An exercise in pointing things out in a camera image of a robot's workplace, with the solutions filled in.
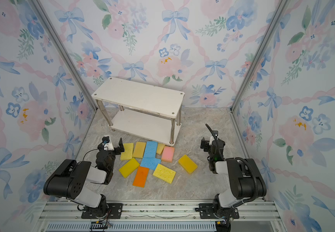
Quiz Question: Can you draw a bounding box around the pale yellow sponge far left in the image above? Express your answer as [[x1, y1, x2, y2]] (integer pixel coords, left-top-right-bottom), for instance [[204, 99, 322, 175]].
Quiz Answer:
[[120, 143, 134, 160]]

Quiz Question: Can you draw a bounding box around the left aluminium corner post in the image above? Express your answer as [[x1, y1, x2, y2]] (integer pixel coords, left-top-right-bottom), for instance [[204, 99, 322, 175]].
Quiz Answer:
[[28, 1, 98, 112]]

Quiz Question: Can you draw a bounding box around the aluminium corner post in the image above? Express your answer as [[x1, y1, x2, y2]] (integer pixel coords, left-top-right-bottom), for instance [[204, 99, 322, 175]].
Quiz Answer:
[[28, 1, 98, 112], [230, 0, 289, 114]]

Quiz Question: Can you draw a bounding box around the yellow porous sponge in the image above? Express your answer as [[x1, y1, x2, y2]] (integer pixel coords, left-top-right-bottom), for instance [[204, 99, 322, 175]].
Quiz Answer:
[[153, 164, 176, 184]]

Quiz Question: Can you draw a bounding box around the small tan sponge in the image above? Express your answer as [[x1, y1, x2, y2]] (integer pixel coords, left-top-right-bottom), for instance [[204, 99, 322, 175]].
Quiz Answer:
[[156, 143, 165, 155]]

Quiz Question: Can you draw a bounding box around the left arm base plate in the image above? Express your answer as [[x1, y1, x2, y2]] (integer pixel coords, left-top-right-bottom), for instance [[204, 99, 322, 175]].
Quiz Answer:
[[81, 203, 124, 219]]

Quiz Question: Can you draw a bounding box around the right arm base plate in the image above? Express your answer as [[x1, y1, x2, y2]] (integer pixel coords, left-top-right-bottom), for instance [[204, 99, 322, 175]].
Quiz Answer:
[[195, 203, 239, 220]]

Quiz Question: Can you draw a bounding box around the pink sponge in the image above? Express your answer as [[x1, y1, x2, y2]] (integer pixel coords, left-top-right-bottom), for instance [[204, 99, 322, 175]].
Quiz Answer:
[[161, 146, 175, 163]]

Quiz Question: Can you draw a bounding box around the bright yellow sponge left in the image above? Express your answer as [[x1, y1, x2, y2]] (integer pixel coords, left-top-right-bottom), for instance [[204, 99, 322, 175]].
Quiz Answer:
[[119, 158, 140, 178]]

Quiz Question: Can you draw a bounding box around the orange sponge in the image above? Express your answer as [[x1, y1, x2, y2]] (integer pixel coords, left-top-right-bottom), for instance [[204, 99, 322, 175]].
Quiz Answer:
[[132, 166, 150, 188]]

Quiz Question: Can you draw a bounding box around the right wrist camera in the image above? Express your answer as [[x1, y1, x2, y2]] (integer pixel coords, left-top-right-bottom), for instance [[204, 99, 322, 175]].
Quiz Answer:
[[209, 130, 219, 146]]

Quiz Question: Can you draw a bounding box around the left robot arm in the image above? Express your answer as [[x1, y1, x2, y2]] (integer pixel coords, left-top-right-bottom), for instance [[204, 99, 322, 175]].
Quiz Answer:
[[43, 136, 125, 219]]

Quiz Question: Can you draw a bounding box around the tan yellow sponge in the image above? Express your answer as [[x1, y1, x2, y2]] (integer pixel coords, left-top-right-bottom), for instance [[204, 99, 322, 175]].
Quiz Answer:
[[132, 142, 146, 159]]

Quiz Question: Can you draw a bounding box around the white two-tier shelf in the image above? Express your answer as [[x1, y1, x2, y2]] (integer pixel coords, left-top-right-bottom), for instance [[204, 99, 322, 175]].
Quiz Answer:
[[92, 77, 185, 147]]

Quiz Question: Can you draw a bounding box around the right aluminium corner post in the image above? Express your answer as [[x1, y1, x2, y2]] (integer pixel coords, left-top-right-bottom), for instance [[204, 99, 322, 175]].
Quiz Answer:
[[230, 0, 289, 114]]

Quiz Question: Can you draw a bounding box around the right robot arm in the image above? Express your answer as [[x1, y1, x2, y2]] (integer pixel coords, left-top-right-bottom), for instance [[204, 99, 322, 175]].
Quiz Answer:
[[196, 137, 267, 219]]

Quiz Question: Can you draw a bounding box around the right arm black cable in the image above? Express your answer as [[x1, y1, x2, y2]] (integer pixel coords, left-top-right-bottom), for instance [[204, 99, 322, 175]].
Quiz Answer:
[[204, 123, 260, 204]]

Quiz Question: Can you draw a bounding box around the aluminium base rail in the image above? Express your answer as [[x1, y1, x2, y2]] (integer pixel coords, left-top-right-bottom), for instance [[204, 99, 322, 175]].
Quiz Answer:
[[33, 199, 286, 232]]

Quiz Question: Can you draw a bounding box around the blue sponge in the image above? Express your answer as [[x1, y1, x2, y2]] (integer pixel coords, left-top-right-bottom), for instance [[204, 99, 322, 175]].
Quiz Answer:
[[143, 141, 158, 158], [140, 158, 161, 170]]

